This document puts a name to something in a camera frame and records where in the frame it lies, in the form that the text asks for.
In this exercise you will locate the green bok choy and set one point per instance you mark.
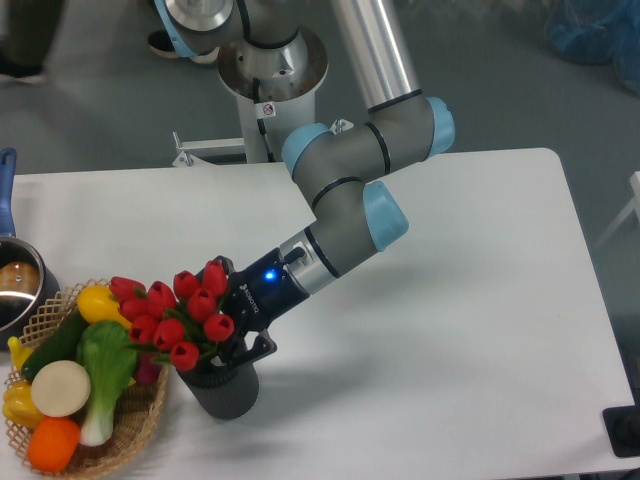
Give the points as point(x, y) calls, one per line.
point(103, 353)

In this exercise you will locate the white furniture frame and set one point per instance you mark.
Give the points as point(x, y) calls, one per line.
point(629, 210)

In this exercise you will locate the dark grey ribbed vase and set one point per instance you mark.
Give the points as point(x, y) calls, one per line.
point(224, 390)

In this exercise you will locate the blue plastic bag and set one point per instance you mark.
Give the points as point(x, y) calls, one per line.
point(597, 32)

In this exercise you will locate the yellow banana tip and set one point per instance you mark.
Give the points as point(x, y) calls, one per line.
point(19, 352)

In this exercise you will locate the yellow bell pepper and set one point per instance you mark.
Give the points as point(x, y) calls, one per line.
point(19, 407)

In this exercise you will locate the orange fruit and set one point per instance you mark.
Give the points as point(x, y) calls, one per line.
point(53, 444)

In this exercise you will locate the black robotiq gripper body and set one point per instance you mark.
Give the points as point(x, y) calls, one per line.
point(261, 293)

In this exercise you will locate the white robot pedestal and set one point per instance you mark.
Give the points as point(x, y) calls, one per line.
point(266, 125)

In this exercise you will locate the white metal base frame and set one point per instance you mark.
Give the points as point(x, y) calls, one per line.
point(215, 151)

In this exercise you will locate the blue handled saucepan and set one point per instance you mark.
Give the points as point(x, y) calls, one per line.
point(26, 281)

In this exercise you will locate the red tulip bouquet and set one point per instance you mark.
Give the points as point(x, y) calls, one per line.
point(181, 324)

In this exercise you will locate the dark green cucumber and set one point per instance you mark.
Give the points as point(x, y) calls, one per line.
point(60, 345)

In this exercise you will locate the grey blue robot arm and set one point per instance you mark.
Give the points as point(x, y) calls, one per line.
point(273, 65)

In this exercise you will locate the woven wicker basket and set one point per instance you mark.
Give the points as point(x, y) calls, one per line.
point(136, 414)

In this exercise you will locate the black white shoe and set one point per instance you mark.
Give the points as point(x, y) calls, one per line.
point(160, 44)

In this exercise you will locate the yellow squash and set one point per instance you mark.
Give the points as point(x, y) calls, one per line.
point(96, 303)

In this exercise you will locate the person leg dark trousers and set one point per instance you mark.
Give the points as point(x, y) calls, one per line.
point(31, 30)

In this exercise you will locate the red radish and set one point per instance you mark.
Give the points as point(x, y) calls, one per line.
point(147, 372)

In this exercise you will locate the white round radish slice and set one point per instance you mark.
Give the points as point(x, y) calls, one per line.
point(61, 388)

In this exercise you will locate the black device at table edge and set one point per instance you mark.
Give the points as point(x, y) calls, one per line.
point(622, 426)

